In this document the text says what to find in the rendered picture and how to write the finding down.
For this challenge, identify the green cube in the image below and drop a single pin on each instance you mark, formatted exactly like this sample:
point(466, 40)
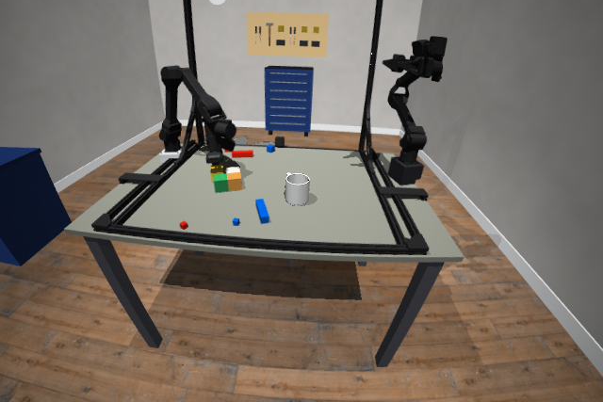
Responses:
point(221, 183)

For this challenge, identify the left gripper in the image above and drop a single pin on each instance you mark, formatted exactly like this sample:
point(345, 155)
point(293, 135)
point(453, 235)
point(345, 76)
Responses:
point(416, 67)

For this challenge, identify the red rectangular bar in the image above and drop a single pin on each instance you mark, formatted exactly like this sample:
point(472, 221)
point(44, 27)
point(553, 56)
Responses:
point(236, 154)

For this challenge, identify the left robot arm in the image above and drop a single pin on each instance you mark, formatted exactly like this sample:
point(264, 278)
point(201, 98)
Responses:
point(415, 136)

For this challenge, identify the orange cube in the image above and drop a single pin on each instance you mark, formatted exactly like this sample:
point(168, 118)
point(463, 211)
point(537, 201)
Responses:
point(234, 181)

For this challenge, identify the grey mug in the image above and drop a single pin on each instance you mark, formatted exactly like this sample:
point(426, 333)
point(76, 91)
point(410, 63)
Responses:
point(298, 194)

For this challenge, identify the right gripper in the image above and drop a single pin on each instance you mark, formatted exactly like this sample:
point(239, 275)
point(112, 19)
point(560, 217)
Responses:
point(214, 156)

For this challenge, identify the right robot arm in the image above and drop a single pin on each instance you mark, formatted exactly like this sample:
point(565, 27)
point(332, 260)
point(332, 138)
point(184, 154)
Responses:
point(209, 107)

